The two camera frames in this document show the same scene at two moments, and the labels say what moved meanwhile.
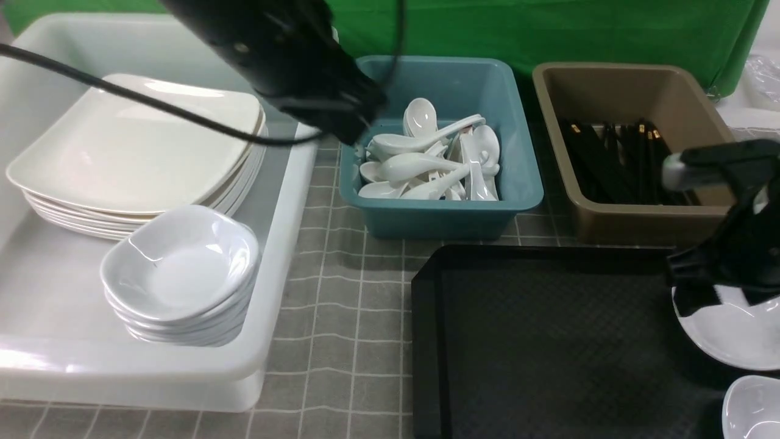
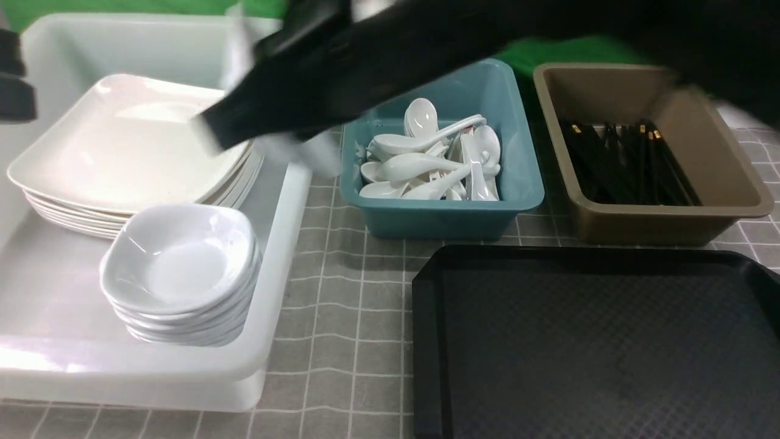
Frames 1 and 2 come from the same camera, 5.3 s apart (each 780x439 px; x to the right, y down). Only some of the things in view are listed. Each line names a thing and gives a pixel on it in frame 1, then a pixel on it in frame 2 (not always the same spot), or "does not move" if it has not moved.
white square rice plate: [110, 151] does not move
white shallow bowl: [746, 335] → [178, 258]
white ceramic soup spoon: [398, 143] does not move
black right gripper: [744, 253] → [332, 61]
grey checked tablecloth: [339, 363] does not move
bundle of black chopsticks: [618, 163] does not move
